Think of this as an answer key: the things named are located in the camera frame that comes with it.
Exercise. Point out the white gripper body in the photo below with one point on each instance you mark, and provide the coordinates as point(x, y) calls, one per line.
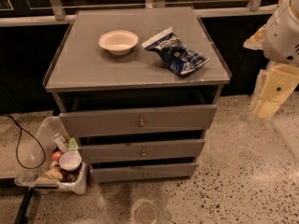
point(282, 37)

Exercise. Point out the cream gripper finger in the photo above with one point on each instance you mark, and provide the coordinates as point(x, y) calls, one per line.
point(255, 42)
point(280, 81)

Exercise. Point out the grey top drawer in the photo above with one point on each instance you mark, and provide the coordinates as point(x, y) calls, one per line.
point(139, 120)

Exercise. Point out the grey drawer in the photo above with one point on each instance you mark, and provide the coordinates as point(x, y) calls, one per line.
point(142, 151)
point(139, 120)
point(160, 171)

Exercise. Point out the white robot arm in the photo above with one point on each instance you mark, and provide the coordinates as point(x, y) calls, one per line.
point(278, 39)

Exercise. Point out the grey middle drawer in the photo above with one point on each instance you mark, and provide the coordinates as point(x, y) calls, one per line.
point(142, 151)

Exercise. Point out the grey drawer cabinet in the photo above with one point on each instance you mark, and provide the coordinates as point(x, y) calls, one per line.
point(84, 77)

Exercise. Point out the grey bottom drawer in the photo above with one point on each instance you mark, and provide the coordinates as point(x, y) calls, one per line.
point(160, 171)

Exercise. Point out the blue chip bag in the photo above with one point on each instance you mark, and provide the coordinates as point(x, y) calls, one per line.
point(178, 59)

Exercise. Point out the white bowl on cabinet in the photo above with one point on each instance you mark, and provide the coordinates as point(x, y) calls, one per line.
point(118, 42)

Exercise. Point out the round floor drain cover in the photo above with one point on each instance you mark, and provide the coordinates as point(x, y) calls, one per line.
point(146, 213)

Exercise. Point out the metal railing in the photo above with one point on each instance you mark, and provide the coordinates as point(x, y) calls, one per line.
point(56, 3)

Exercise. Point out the green packet in bin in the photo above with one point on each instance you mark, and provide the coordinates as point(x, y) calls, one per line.
point(72, 144)

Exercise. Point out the white tube in bin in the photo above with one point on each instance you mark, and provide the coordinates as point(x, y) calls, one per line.
point(60, 141)

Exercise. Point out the white bowl in bin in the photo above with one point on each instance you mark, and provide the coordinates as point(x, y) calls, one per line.
point(70, 161)

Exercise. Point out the red apple in bin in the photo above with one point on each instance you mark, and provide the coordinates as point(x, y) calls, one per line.
point(56, 156)

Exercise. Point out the yellow snack bag in bin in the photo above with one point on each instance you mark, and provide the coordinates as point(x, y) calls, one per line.
point(53, 173)

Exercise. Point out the clear plastic bin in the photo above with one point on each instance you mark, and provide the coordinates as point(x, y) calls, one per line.
point(36, 160)

